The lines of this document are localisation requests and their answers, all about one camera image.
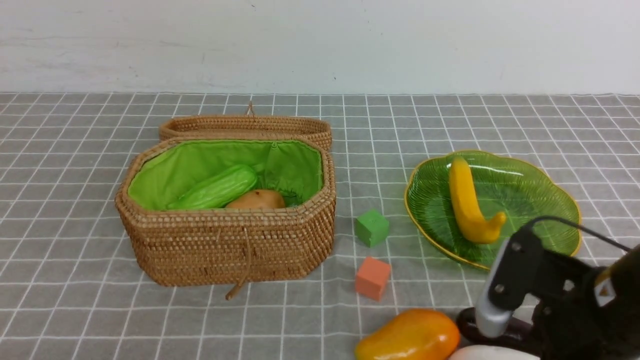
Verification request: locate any green cucumber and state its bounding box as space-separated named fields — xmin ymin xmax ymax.
xmin=167 ymin=164 xmax=258 ymax=210

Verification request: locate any woven wicker basket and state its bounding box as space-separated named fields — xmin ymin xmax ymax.
xmin=115 ymin=134 xmax=337 ymax=300

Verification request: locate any brown potato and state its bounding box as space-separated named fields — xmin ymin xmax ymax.
xmin=225 ymin=189 xmax=286 ymax=209

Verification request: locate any white radish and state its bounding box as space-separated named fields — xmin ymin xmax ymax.
xmin=448 ymin=344 xmax=540 ymax=360

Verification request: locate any green glass plate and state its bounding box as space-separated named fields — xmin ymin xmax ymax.
xmin=404 ymin=150 xmax=581 ymax=270

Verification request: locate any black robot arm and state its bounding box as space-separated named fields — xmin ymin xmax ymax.
xmin=534 ymin=248 xmax=640 ymax=360

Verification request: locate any yellow banana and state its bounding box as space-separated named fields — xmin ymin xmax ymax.
xmin=448 ymin=156 xmax=507 ymax=245

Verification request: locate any green foam block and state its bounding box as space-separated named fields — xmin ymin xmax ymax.
xmin=354 ymin=208 xmax=390 ymax=248

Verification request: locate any orange yellow mango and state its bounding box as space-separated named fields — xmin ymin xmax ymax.
xmin=354 ymin=309 xmax=461 ymax=360

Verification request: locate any orange foam block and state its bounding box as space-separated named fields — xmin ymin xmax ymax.
xmin=354 ymin=256 xmax=391 ymax=302

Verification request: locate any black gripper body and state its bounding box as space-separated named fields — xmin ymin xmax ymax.
xmin=533 ymin=250 xmax=640 ymax=360

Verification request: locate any black cable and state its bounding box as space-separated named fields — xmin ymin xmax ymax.
xmin=520 ymin=215 xmax=633 ymax=253

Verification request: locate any purple eggplant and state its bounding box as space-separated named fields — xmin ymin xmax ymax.
xmin=455 ymin=307 xmax=541 ymax=356

